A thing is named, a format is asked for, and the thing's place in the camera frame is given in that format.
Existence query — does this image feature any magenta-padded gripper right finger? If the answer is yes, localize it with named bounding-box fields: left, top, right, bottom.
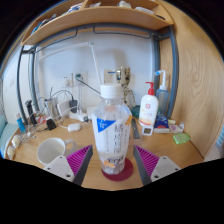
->
left=133, top=145, right=182, bottom=187

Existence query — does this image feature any small blue tube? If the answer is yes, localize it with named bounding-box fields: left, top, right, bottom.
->
left=16, top=114, right=27, bottom=134

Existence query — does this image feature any blue box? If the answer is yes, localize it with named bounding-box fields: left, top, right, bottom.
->
left=153, top=114, right=170, bottom=129

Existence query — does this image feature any steel cup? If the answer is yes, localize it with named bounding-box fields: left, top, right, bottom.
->
left=44, top=98, right=58, bottom=118

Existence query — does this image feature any small white oval device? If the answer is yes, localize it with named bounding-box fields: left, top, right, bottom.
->
left=67, top=122, right=83, bottom=133

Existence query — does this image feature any white power strip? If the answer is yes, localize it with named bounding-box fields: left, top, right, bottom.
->
left=68, top=111, right=89, bottom=123

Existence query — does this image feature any black electric shaver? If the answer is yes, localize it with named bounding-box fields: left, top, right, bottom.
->
left=25, top=99, right=37, bottom=126

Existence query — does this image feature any black charger plug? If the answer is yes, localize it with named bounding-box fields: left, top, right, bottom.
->
left=69, top=99, right=79, bottom=114

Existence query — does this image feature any clear plastic drink bottle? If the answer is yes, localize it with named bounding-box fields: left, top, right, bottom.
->
left=91, top=83, right=133, bottom=176

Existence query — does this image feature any small white screen gadget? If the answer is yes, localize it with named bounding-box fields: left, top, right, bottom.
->
left=141, top=124, right=154, bottom=137

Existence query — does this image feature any white red pump lotion bottle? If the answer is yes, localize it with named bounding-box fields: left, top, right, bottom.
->
left=138, top=81, right=160, bottom=128

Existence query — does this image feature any dark teal round container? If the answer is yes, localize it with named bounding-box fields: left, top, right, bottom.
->
left=131, top=105, right=141, bottom=119

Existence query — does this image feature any white desk lamp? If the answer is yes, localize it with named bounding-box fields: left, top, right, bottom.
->
left=37, top=40, right=103, bottom=95

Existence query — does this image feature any blue bottle with white nozzle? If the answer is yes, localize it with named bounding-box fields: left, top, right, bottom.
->
left=153, top=69, right=170, bottom=116

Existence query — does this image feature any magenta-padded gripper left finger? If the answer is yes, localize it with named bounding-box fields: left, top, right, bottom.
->
left=43, top=144, right=94, bottom=187

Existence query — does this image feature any white wall socket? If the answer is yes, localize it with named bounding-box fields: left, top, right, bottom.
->
left=74, top=71, right=88, bottom=86
left=103, top=69, right=116, bottom=84
left=60, top=73, right=74, bottom=88

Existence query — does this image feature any flat round red coaster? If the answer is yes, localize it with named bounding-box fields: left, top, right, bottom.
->
left=101, top=157, right=134, bottom=182

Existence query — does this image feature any wooden shelf unit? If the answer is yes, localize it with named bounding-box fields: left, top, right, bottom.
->
left=20, top=0, right=175, bottom=47

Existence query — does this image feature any white tube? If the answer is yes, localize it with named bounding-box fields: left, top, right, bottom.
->
left=169, top=123, right=185, bottom=134

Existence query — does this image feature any bed mattress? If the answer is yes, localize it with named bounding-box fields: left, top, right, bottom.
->
left=0, top=123, right=19, bottom=158

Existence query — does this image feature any white mug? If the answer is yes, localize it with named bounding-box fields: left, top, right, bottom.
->
left=36, top=137, right=78, bottom=167

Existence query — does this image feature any pale green pillow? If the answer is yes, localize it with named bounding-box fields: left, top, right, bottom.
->
left=0, top=113, right=9, bottom=138

